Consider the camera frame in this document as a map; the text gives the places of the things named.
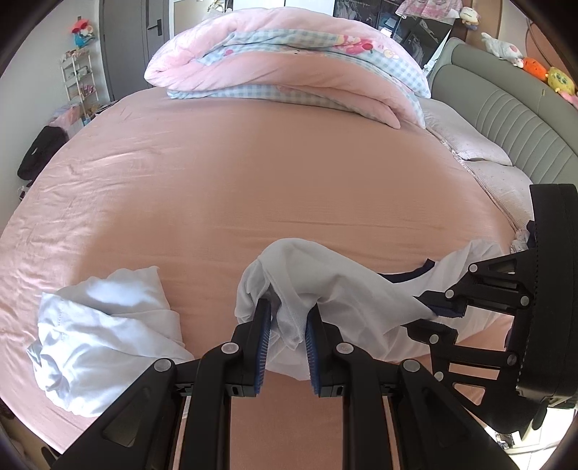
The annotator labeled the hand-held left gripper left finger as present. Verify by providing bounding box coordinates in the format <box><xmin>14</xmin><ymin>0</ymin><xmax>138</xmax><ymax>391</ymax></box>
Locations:
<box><xmin>52</xmin><ymin>299</ymin><xmax>272</xmax><ymax>470</ymax></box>

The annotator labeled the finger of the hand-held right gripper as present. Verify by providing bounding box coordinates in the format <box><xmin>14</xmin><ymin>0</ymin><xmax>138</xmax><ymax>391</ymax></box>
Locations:
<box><xmin>412</xmin><ymin>248</ymin><xmax>536</xmax><ymax>319</ymax></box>
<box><xmin>403</xmin><ymin>325</ymin><xmax>518</xmax><ymax>363</ymax></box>

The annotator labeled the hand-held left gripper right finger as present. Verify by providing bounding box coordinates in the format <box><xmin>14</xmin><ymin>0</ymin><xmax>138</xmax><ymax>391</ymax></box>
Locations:
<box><xmin>305</xmin><ymin>307</ymin><xmax>520</xmax><ymax>470</ymax></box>

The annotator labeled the white T-shirt navy trim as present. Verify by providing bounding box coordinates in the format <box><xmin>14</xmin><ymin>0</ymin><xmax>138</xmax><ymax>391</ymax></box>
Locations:
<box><xmin>235</xmin><ymin>237</ymin><xmax>518</xmax><ymax>380</ymax></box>

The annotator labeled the pink dotted pillow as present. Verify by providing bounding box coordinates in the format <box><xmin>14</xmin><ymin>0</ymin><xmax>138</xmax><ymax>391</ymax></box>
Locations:
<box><xmin>463</xmin><ymin>160</ymin><xmax>540</xmax><ymax>236</ymax></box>
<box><xmin>420</xmin><ymin>97</ymin><xmax>513</xmax><ymax>164</ymax></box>

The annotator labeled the crumpled white shirt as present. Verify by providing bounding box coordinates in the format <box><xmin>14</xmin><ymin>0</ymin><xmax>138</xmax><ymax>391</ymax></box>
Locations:
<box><xmin>27</xmin><ymin>266</ymin><xmax>195</xmax><ymax>416</ymax></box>

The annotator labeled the grey padded headboard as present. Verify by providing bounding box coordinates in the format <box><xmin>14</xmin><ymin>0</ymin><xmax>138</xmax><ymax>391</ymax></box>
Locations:
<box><xmin>427</xmin><ymin>37</ymin><xmax>578</xmax><ymax>186</ymax></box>

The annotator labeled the yellow green plush toy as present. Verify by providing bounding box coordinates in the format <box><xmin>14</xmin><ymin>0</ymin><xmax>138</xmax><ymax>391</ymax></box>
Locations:
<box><xmin>545</xmin><ymin>66</ymin><xmax>577</xmax><ymax>94</ymax></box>

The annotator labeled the small orange plush toy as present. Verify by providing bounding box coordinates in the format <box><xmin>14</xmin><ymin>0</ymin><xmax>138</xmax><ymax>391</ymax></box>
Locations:
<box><xmin>516</xmin><ymin>56</ymin><xmax>549</xmax><ymax>81</ymax></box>

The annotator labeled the small white plush toy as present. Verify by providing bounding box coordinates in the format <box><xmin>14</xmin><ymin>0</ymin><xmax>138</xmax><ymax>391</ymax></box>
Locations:
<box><xmin>458</xmin><ymin>6</ymin><xmax>482</xmax><ymax>31</ymax></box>

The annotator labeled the pink hanging dress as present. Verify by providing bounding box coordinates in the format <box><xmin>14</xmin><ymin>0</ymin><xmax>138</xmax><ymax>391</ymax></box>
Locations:
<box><xmin>395</xmin><ymin>0</ymin><xmax>462</xmax><ymax>21</ymax></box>

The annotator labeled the folded pink checked quilt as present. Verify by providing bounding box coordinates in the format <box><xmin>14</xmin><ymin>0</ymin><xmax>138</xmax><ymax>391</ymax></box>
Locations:
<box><xmin>144</xmin><ymin>7</ymin><xmax>432</xmax><ymax>132</ymax></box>

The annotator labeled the black bag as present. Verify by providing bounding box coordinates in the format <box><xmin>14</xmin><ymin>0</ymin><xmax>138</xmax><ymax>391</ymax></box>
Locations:
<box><xmin>17</xmin><ymin>125</ymin><xmax>68</xmax><ymax>179</ymax></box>

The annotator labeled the pink storage box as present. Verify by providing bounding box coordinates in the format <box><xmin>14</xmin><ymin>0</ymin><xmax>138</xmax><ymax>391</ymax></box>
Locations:
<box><xmin>49</xmin><ymin>105</ymin><xmax>89</xmax><ymax>136</ymax></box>

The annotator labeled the glass door wardrobe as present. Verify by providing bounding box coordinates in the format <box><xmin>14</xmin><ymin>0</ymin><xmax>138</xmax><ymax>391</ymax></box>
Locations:
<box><xmin>333</xmin><ymin>0</ymin><xmax>454</xmax><ymax>75</ymax></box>

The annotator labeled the grey door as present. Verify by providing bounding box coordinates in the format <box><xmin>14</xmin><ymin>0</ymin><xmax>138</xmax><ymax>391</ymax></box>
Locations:
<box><xmin>102</xmin><ymin>0</ymin><xmax>172</xmax><ymax>106</ymax></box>

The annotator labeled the white shelf rack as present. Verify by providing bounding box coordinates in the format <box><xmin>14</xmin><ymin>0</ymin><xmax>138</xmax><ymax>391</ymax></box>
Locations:
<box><xmin>58</xmin><ymin>49</ymin><xmax>99</xmax><ymax>119</ymax></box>

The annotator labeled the blue red plush toy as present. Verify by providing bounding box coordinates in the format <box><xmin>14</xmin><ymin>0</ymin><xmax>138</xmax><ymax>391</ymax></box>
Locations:
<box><xmin>70</xmin><ymin>17</ymin><xmax>99</xmax><ymax>49</ymax></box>

